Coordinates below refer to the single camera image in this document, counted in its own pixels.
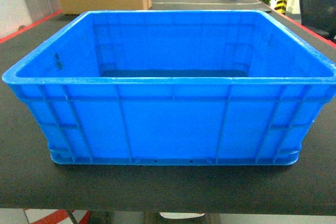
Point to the large blue plastic crate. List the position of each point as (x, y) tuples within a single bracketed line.
[(174, 87)]

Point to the black office chair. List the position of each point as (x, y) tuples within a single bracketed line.
[(319, 16)]

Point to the yellow black striped bollard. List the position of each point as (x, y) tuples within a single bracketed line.
[(281, 6)]

